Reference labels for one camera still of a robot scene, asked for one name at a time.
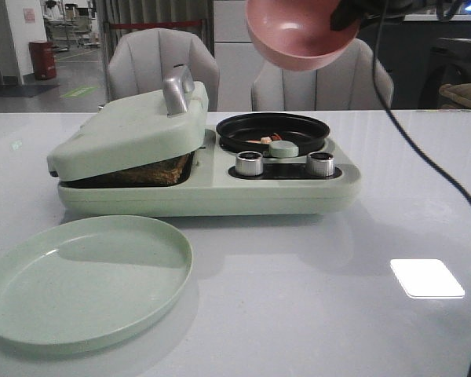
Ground dark kitchen counter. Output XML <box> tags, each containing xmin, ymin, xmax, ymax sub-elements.
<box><xmin>378</xmin><ymin>16</ymin><xmax>471</xmax><ymax>109</ymax></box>

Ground silver control knob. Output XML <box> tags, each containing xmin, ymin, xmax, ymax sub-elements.
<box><xmin>305</xmin><ymin>152</ymin><xmax>335</xmax><ymax>178</ymax></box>
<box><xmin>235</xmin><ymin>151</ymin><xmax>264</xmax><ymax>177</ymax></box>

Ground left silver control knob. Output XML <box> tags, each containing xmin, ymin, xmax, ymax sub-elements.
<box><xmin>235</xmin><ymin>151</ymin><xmax>264</xmax><ymax>177</ymax></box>

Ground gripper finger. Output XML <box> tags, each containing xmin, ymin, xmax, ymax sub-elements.
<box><xmin>330</xmin><ymin>0</ymin><xmax>370</xmax><ymax>31</ymax></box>

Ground black right side cable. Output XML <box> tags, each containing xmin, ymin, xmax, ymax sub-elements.
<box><xmin>371</xmin><ymin>0</ymin><xmax>471</xmax><ymax>377</ymax></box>

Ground white refrigerator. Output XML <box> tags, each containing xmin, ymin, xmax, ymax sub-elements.
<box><xmin>214</xmin><ymin>1</ymin><xmax>264</xmax><ymax>112</ymax></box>

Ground bread slice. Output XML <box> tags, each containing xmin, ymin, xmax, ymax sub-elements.
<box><xmin>65</xmin><ymin>152</ymin><xmax>194</xmax><ymax>189</ymax></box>

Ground light green round plate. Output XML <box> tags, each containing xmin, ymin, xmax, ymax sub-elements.
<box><xmin>0</xmin><ymin>215</ymin><xmax>192</xmax><ymax>354</ymax></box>

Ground green breakfast maker base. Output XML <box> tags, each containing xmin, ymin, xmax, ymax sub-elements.
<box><xmin>57</xmin><ymin>128</ymin><xmax>361</xmax><ymax>217</ymax></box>

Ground red trash bin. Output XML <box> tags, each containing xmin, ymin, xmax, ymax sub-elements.
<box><xmin>28</xmin><ymin>41</ymin><xmax>57</xmax><ymax>80</ymax></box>

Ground dark washing machine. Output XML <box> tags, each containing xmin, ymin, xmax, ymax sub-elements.
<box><xmin>418</xmin><ymin>38</ymin><xmax>471</xmax><ymax>109</ymax></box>

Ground left grey upholstered chair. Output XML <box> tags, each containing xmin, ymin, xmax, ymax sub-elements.
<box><xmin>107</xmin><ymin>28</ymin><xmax>220</xmax><ymax>112</ymax></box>

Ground pink plastic bowl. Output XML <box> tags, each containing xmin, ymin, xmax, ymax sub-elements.
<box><xmin>245</xmin><ymin>0</ymin><xmax>360</xmax><ymax>71</ymax></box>

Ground right grey upholstered chair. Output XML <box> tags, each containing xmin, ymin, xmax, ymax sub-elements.
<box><xmin>250</xmin><ymin>39</ymin><xmax>394</xmax><ymax>112</ymax></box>

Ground orange shrimp pieces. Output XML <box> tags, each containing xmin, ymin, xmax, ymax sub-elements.
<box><xmin>246</xmin><ymin>133</ymin><xmax>283</xmax><ymax>145</ymax></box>

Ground black round frying pan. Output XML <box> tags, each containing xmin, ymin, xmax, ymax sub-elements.
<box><xmin>216</xmin><ymin>112</ymin><xmax>330</xmax><ymax>156</ymax></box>

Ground right silver control knob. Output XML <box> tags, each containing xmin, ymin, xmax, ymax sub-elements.
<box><xmin>305</xmin><ymin>152</ymin><xmax>335</xmax><ymax>178</ymax></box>

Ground grey upholstered chair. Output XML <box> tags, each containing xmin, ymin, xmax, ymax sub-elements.
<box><xmin>250</xmin><ymin>39</ymin><xmax>394</xmax><ymax>112</ymax></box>
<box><xmin>107</xmin><ymin>28</ymin><xmax>220</xmax><ymax>112</ymax></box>

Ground green breakfast maker lid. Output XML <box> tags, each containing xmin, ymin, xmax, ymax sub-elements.
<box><xmin>47</xmin><ymin>66</ymin><xmax>209</xmax><ymax>181</ymax></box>

